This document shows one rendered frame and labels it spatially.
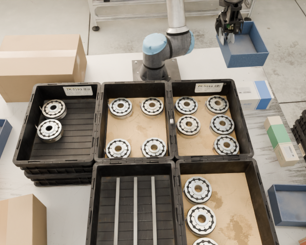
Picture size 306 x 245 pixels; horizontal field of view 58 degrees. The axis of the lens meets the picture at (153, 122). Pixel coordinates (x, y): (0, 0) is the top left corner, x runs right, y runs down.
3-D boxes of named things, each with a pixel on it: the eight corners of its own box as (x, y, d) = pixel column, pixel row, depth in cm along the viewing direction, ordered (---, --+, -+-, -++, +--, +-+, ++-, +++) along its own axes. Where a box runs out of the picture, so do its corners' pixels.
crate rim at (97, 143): (102, 85, 125) (101, 81, 123) (167, 83, 126) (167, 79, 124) (94, 165, 103) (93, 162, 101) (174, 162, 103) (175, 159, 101)
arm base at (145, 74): (138, 66, 155) (138, 52, 147) (164, 65, 156) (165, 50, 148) (141, 85, 146) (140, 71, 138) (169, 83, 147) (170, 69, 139)
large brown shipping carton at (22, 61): (87, 61, 164) (79, 33, 147) (81, 100, 147) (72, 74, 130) (19, 63, 163) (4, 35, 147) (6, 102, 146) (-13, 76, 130)
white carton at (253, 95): (261, 91, 150) (266, 80, 143) (267, 109, 144) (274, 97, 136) (225, 93, 150) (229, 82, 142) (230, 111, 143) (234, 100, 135)
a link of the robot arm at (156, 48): (139, 56, 145) (138, 34, 134) (161, 50, 149) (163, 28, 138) (147, 70, 138) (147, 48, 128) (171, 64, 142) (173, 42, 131)
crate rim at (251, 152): (167, 83, 126) (167, 79, 124) (232, 81, 127) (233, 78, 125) (174, 162, 103) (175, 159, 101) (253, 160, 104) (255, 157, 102)
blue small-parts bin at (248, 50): (215, 36, 121) (219, 22, 115) (248, 34, 122) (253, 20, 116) (227, 68, 109) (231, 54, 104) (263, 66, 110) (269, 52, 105)
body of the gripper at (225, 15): (220, 37, 100) (225, 7, 90) (216, 23, 105) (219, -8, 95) (242, 35, 100) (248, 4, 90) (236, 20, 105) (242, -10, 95)
